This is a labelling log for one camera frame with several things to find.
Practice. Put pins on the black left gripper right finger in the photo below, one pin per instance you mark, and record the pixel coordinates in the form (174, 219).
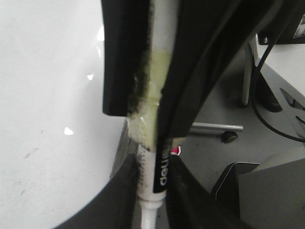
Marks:
(209, 35)

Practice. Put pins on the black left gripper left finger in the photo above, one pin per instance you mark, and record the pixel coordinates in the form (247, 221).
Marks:
(125, 41)

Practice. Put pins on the grey metal cabinet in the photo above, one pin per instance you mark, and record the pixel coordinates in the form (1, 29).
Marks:
(267, 195)

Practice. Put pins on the office chair base with caster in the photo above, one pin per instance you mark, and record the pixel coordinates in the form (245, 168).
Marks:
(229, 132)

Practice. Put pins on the black and white whiteboard marker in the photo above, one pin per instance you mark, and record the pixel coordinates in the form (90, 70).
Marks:
(152, 158)

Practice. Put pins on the white whiteboard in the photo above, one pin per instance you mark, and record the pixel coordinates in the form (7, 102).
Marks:
(57, 147)

